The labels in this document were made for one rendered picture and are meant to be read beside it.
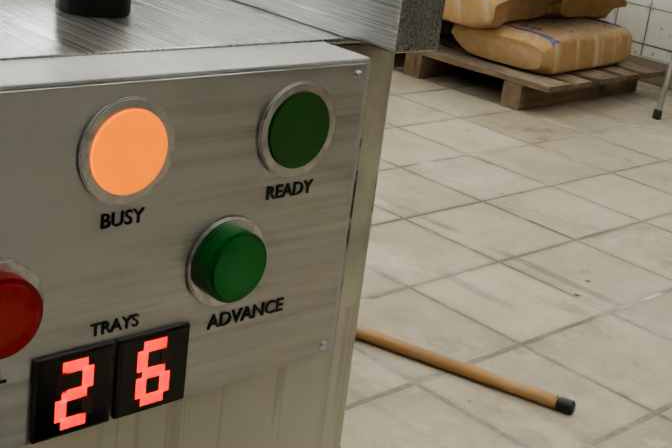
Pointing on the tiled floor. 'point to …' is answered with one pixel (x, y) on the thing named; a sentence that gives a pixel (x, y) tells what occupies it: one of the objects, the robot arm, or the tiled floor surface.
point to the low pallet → (584, 84)
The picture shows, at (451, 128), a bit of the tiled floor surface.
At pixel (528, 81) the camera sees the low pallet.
